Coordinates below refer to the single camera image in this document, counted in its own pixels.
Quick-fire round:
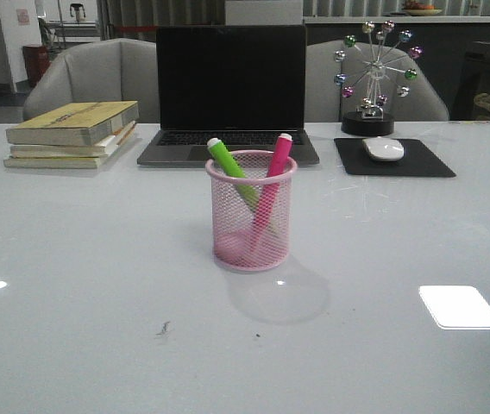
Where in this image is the green highlighter pen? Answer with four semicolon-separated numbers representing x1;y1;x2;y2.
206;137;279;234

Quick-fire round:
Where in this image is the fruit bowl on counter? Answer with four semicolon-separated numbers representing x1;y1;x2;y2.
402;0;442;16

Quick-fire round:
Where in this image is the grey laptop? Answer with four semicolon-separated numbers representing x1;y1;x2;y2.
137;25;319;167

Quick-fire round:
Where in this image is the pink highlighter pen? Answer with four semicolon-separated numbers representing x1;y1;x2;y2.
249;133;292;256

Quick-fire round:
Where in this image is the red trash bin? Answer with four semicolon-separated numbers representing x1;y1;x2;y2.
22;45;50;87

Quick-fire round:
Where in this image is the grey left armchair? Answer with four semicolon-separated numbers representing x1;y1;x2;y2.
22;38;160;123

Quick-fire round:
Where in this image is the ferris wheel desk ornament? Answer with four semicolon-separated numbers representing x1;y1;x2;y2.
333;20;418;137

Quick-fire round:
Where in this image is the yellow top book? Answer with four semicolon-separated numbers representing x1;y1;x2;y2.
5;101;139;146

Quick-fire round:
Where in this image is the pink mesh pen holder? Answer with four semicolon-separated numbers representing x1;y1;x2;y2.
205;150;298;272

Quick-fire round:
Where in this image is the black mouse pad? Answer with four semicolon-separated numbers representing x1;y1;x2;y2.
334;138;456;178

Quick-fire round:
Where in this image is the middle white book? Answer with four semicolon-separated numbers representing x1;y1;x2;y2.
10;121;136;158

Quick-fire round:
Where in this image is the bottom yellow book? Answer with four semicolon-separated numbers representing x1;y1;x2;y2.
3;133;134;169

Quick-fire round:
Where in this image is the white computer mouse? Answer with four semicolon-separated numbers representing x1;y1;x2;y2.
362;136;405;161

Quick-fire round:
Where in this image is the yellow book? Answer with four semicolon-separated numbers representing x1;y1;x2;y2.
5;101;139;146
3;133;134;169

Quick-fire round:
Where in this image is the grey armchair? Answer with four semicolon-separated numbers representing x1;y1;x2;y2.
305;40;449;122
22;38;160;123

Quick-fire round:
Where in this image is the grey right armchair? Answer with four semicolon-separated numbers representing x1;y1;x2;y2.
305;40;449;122

